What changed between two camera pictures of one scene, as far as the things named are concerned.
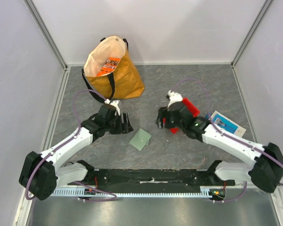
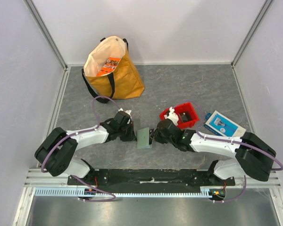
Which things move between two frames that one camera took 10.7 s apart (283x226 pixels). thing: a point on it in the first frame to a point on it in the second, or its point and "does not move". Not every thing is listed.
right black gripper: (166, 118) to (155, 136)
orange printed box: (109, 67) does not move
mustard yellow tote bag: (110, 71) does not move
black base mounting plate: (151, 178) does not move
